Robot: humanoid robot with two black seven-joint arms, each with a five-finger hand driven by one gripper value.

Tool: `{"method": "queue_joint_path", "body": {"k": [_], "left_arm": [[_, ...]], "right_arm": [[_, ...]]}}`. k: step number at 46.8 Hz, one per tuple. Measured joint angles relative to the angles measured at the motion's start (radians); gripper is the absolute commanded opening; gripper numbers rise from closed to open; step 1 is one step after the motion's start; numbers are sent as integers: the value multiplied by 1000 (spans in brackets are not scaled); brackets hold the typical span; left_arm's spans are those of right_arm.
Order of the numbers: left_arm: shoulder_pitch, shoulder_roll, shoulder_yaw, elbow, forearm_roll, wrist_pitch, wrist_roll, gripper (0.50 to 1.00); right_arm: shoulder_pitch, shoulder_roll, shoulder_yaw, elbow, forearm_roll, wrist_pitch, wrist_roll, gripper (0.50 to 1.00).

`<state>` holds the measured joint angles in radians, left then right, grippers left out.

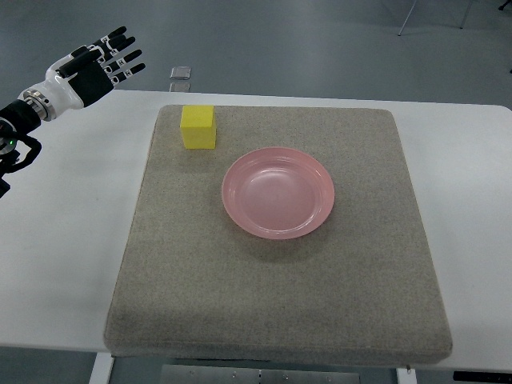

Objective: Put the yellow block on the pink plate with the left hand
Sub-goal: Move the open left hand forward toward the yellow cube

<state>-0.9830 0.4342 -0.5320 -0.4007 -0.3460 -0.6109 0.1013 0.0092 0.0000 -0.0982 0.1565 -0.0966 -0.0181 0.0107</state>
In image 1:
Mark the beige felt mat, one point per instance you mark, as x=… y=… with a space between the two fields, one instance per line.
x=359 y=290

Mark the metal chair legs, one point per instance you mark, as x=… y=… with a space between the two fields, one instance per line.
x=454 y=15

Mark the pink plate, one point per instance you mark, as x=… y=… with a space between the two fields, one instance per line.
x=278 y=193

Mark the white left table leg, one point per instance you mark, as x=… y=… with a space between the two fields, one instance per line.
x=102 y=368

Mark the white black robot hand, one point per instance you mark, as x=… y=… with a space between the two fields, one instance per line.
x=88 y=74

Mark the white table leg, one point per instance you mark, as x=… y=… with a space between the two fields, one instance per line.
x=406 y=376
x=102 y=368

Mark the lower floor socket plate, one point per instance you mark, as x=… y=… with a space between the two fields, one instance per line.
x=181 y=87

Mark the grey metal table crossbar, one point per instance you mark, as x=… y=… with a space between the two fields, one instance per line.
x=211 y=374

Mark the floor socket plate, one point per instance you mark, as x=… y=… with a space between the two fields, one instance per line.
x=180 y=72
x=181 y=87

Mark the upper floor socket plate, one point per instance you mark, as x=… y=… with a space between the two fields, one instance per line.
x=180 y=72

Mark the yellow foam block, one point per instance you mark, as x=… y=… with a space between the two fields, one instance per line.
x=198 y=127

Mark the white right table leg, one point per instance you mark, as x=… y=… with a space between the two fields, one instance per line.
x=406 y=376

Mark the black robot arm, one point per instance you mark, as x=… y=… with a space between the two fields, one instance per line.
x=18 y=119

